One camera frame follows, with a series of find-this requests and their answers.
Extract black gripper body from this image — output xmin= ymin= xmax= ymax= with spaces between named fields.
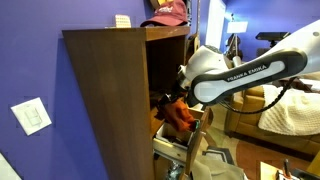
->
xmin=158 ymin=84 xmax=184 ymax=108

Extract orange head sock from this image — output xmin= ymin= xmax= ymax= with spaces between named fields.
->
xmin=162 ymin=99 xmax=198 ymax=133

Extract brown drawer with white rail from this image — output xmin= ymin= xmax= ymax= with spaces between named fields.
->
xmin=152 ymin=103 xmax=213 ymax=178

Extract tall brown wooden cabinet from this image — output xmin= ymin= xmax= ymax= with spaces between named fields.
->
xmin=61 ymin=25 xmax=192 ymax=180

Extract tan leather sofa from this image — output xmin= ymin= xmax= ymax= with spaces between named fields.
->
xmin=223 ymin=78 xmax=320 ymax=158

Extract maroon baseball cap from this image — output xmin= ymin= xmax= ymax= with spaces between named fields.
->
xmin=139 ymin=0 xmax=190 ymax=28

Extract white panel door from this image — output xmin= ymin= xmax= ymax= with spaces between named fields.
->
xmin=204 ymin=0 xmax=228 ymax=52

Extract grey cloth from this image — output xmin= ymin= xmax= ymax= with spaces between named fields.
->
xmin=191 ymin=154 xmax=248 ymax=180

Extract beige grid block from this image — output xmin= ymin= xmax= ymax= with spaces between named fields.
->
xmin=114 ymin=13 xmax=133 ymax=29

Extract tripod with white board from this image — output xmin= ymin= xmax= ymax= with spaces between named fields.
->
xmin=226 ymin=13 xmax=250 ymax=60

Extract multicolour patterned rug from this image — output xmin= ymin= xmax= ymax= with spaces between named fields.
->
xmin=201 ymin=128 xmax=320 ymax=180

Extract black flat device on stand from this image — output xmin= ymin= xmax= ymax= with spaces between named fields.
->
xmin=255 ymin=31 xmax=292 ymax=50

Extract cream knitted blanket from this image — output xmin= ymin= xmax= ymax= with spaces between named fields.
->
xmin=257 ymin=78 xmax=320 ymax=136

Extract light wooden table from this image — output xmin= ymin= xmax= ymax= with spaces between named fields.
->
xmin=259 ymin=161 xmax=320 ymax=180

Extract white flat panel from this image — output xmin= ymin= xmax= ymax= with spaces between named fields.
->
xmin=0 ymin=152 xmax=22 ymax=180

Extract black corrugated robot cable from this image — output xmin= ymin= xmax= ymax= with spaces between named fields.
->
xmin=219 ymin=77 xmax=298 ymax=115

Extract black upright handle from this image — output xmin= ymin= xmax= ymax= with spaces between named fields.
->
xmin=282 ymin=158 xmax=292 ymax=178

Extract white light switch plate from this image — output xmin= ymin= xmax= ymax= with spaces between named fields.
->
xmin=10 ymin=96 xmax=53 ymax=137

